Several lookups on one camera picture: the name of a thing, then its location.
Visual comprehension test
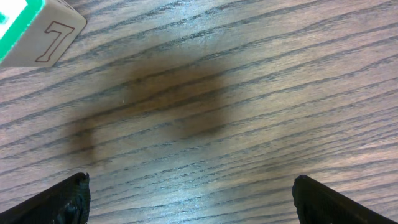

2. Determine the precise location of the green 7 wooden block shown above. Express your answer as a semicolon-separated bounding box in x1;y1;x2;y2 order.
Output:
1;0;87;67

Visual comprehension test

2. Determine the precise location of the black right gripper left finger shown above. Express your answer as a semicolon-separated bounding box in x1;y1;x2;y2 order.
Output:
1;172;91;224

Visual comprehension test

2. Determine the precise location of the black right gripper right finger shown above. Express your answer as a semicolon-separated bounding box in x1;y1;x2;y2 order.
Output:
292;175;397;224

